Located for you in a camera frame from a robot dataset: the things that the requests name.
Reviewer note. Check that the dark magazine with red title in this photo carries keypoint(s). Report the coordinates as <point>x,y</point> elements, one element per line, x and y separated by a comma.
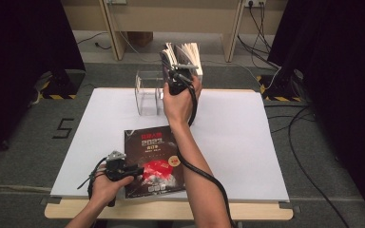
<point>155,148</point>

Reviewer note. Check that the person's right hand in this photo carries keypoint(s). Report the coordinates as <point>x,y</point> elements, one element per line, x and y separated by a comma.
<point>179,107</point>

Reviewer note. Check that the black curtain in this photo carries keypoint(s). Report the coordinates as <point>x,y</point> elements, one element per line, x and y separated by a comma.
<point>345,95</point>
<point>12,63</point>

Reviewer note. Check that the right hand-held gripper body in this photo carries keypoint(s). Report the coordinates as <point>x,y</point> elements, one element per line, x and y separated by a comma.
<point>179,82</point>

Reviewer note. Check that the clear acrylic book rack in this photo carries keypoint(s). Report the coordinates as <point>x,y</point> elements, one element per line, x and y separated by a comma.
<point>147,95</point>

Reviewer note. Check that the white power strip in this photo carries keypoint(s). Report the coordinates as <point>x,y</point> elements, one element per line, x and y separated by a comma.
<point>116,1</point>

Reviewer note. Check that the black stand base striped tape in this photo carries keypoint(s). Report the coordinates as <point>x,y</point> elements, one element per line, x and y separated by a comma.
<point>61,85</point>
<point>278,90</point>

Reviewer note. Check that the white wall socket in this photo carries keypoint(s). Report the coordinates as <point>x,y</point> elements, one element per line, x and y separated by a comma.
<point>255,2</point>

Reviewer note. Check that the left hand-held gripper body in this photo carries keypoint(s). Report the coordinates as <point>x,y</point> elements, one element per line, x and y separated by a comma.
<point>117,169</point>

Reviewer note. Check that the white board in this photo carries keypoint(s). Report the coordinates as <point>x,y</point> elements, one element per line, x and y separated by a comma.
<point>234,120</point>

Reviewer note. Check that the beige wooden desk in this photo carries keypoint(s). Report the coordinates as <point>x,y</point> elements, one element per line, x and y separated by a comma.
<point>171,19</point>

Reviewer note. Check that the white book with picture grid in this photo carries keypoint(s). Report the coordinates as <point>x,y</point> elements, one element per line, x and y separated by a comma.
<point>195,53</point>

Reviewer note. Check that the wooden table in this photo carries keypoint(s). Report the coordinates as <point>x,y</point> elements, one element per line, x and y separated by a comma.
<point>272,213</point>

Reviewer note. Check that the person's left hand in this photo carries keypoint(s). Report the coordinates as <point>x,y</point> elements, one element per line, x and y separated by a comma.
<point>109,190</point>

